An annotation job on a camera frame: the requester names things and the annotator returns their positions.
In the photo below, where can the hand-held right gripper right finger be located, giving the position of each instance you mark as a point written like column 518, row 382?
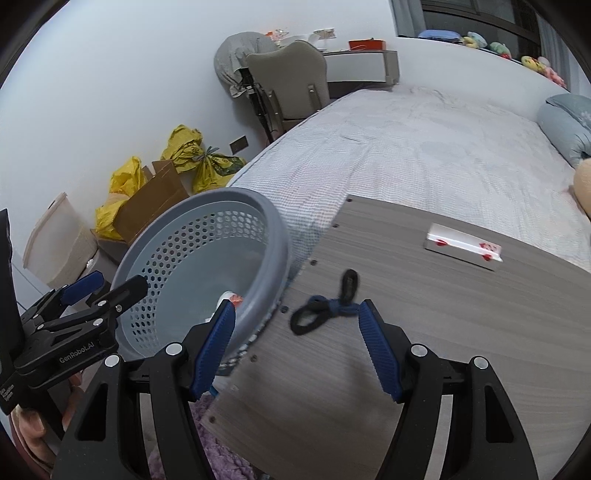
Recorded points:
column 381, row 350

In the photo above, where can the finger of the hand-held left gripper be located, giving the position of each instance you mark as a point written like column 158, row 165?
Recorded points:
column 83, row 287
column 122, row 293

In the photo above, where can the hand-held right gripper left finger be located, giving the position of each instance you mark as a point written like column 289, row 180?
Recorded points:
column 214, row 350

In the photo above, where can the grey perforated plastic basket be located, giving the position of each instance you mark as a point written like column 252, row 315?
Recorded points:
column 221, row 201

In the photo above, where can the person's left hand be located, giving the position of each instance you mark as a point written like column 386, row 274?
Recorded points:
column 30, row 434

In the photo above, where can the white cabinet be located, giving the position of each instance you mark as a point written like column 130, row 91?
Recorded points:
column 30, row 286

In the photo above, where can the beige fabric bin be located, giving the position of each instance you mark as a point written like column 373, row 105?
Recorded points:
column 55, row 240

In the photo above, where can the red and white paper cup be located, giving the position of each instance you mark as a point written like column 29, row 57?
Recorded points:
column 228, row 297

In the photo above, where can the brown cardboard box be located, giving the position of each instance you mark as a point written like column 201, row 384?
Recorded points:
column 147, row 207

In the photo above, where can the purple fluffy rug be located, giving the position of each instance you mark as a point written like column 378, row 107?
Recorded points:
column 221, row 454

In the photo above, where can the large yellow plastic bag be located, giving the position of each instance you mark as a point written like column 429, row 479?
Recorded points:
column 122, row 184

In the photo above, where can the white box with red hearts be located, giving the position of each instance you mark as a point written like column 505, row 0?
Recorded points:
column 461, row 244

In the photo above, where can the yellow bag with green print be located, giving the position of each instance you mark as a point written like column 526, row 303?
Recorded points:
column 217, row 173

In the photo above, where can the plain yellow plastic bag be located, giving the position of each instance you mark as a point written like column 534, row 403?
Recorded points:
column 182, row 145

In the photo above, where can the bed with pale checked sheet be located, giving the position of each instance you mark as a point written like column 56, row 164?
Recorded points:
column 415, row 147

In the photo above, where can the grey garment on chair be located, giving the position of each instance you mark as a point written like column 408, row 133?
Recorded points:
column 231, row 55

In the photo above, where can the tan teddy bear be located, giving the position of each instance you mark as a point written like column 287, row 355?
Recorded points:
column 584, row 184

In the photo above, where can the beige upholstered chair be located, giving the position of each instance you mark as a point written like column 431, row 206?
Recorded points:
column 286, row 74

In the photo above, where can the grey and white desk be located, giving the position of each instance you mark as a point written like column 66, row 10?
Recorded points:
column 360, row 64

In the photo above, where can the light blue folded duvet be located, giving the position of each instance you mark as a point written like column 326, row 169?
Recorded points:
column 568, row 124

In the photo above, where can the blue cushion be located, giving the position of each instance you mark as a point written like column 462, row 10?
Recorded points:
column 438, row 35

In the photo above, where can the white items on desk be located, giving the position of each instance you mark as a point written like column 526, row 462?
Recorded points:
column 324, row 34

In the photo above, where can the yellow plush toy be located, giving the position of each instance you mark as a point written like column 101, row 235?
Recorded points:
column 530, row 62

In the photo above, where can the pale green plush toy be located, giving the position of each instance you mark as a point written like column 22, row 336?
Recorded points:
column 474, row 39

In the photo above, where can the pink plush toy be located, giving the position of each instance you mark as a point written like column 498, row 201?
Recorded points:
column 551, row 73

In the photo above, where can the dark window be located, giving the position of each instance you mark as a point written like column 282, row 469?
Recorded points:
column 461, row 14

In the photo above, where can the grey curtain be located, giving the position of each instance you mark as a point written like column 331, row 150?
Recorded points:
column 551, row 46

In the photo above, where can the dark wall socket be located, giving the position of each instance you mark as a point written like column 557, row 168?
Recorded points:
column 239, row 145

